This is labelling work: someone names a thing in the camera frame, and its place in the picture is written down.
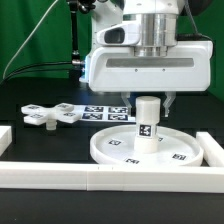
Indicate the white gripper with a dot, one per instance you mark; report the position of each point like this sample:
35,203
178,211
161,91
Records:
186,67

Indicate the white right fence piece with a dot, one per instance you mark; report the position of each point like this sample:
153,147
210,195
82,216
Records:
213,152

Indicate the white cross-shaped table base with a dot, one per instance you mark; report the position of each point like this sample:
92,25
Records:
38,115

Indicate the white round table top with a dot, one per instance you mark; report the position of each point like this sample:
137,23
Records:
145,146

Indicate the white marker sheet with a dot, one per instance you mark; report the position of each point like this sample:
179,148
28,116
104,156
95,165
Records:
103,113

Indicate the white front fence rail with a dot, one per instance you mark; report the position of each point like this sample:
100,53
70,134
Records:
93,177

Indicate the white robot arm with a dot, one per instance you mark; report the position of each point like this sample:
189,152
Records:
135,48

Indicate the black camera stand pole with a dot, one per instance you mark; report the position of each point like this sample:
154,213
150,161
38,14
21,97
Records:
83,6

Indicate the white left fence piece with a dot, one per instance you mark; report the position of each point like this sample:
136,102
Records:
5,138

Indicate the white fence piece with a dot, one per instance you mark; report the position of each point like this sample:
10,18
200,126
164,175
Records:
5,138
213,152

